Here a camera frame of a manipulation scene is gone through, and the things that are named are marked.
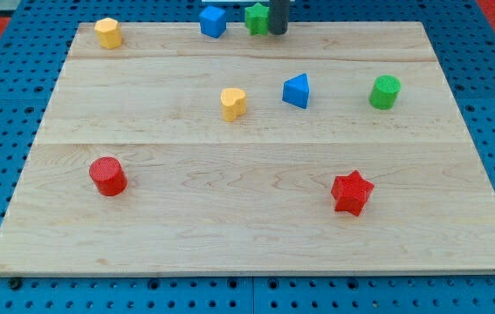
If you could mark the green cylinder block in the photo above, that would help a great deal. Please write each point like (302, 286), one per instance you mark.
(384, 92)

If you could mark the blue cube block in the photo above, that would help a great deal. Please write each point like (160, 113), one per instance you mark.
(213, 21)

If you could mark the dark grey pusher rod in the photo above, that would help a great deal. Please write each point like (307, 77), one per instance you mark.
(278, 16)

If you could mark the green star block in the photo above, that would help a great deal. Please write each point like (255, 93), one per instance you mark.
(257, 19)

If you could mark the red cylinder block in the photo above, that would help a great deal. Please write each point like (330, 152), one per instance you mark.
(108, 176)

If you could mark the yellow heart block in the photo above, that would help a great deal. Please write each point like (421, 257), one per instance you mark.
(233, 103)

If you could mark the yellow hexagon block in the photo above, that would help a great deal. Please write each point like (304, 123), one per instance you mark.
(109, 33)

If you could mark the wooden board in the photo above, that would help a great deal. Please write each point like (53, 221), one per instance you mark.
(252, 197)

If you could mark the red star block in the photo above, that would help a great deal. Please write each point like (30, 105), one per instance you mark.
(351, 193)

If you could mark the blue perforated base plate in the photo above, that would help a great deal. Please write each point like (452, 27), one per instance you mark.
(32, 51)

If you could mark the blue triangle block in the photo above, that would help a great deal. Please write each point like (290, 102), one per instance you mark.
(296, 91)

